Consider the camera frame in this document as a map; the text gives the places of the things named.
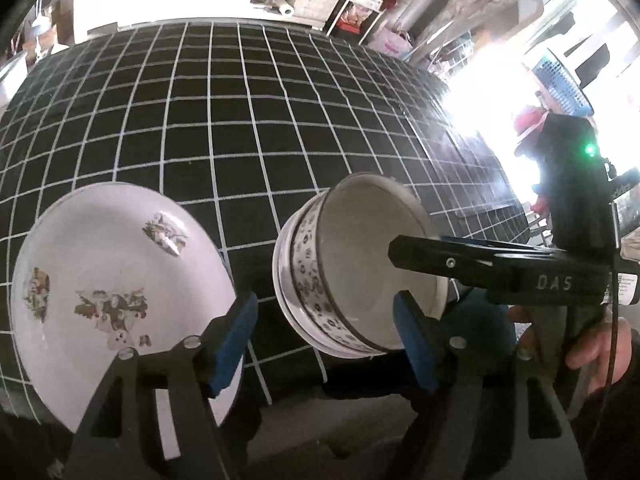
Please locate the blue plastic basket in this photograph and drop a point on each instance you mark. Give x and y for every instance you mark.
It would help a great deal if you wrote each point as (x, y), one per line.
(562, 82)

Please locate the paper roll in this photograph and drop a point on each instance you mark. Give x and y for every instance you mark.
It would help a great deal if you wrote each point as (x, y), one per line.
(282, 9)

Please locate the red object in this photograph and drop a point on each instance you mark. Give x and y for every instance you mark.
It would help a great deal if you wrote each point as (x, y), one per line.
(531, 122)

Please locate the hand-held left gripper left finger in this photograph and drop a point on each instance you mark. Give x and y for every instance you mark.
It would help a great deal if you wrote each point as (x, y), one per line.
(232, 345)

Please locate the floral pattern bowl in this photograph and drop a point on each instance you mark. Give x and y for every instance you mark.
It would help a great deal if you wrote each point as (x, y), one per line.
(360, 280)

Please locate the black white grid tablecloth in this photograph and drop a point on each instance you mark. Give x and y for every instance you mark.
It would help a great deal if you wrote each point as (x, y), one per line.
(225, 110)

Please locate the person's right forearm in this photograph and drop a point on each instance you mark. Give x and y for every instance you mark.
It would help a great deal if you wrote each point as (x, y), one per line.
(620, 435)

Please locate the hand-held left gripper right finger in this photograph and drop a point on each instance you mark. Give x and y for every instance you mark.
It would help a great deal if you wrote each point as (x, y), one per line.
(415, 345)

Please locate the cartoon print white plate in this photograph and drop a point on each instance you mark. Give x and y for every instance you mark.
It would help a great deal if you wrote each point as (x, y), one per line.
(90, 250)

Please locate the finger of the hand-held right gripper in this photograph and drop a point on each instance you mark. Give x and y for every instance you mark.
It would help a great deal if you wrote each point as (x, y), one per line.
(440, 257)

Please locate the person's right hand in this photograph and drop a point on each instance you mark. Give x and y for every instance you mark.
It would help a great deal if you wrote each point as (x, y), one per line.
(607, 350)

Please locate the pink bag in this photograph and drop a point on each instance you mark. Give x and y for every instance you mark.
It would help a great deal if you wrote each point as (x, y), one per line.
(392, 42)

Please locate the large white bowl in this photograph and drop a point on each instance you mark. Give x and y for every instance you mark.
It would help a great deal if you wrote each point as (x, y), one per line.
(281, 270)

